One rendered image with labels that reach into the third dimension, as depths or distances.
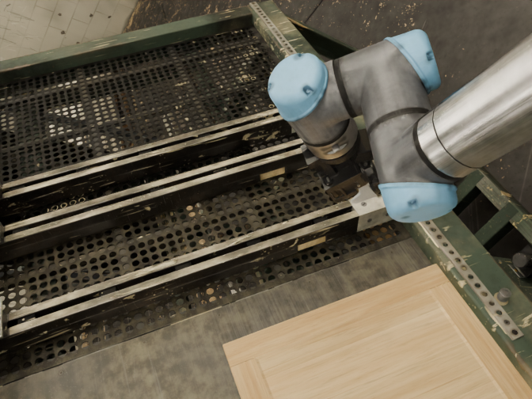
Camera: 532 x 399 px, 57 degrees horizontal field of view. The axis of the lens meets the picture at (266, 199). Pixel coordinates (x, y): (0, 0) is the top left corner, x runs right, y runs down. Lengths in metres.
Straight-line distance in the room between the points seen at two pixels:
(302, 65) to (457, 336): 0.80
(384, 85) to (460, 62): 1.95
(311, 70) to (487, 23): 1.98
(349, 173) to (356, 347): 0.52
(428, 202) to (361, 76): 0.17
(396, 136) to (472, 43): 2.00
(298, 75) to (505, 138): 0.24
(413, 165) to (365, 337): 0.71
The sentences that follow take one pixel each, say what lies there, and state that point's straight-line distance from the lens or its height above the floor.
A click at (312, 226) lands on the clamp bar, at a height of 1.13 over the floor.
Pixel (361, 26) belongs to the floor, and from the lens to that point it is 3.02.
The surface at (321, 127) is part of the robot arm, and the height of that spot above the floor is 1.58.
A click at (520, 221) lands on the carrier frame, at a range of 2.01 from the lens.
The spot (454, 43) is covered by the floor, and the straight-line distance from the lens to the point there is 2.57.
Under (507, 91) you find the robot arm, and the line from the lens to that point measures 0.45.
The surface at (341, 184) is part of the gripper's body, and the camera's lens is 0.75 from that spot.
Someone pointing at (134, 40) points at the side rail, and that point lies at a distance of 2.09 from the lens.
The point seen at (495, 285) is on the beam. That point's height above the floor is 0.85.
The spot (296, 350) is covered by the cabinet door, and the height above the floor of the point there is 1.23.
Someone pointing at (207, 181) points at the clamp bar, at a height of 1.29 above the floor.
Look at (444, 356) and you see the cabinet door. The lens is 1.19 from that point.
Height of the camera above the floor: 1.99
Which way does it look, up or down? 37 degrees down
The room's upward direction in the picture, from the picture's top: 80 degrees counter-clockwise
